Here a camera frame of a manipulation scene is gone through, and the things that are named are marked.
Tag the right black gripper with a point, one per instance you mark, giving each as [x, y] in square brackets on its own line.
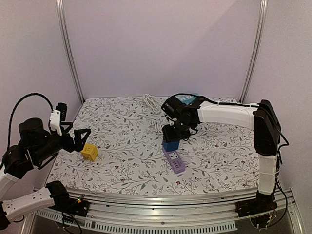
[169, 132]

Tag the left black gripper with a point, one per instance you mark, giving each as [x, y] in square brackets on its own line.
[78, 145]

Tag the blue cube socket adapter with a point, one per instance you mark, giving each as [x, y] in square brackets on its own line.
[170, 146]

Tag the yellow cube socket adapter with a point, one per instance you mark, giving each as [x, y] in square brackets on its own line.
[89, 152]

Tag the purple power strip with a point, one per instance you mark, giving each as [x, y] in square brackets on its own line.
[175, 161]

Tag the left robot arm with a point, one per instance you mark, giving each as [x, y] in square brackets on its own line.
[20, 159]

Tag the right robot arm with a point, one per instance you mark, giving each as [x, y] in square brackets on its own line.
[259, 117]

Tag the teal power strip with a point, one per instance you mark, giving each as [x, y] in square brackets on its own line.
[187, 98]

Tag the floral table mat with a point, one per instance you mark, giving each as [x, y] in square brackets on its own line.
[125, 130]

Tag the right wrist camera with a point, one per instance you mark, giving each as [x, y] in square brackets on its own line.
[171, 107]

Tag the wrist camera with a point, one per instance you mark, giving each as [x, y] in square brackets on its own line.
[171, 107]
[58, 115]

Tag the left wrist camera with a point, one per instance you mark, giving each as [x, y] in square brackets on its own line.
[58, 115]

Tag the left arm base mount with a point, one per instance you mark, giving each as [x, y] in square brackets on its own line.
[75, 206]

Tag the aluminium front rail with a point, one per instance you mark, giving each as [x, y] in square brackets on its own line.
[184, 214]

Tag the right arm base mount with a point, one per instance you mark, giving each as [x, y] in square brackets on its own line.
[262, 203]

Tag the left aluminium corner post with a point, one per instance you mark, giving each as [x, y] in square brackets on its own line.
[68, 50]

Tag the aluminium corner post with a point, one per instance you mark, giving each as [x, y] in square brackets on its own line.
[68, 50]
[255, 50]

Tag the right aluminium corner post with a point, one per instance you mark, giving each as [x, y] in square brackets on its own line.
[255, 50]

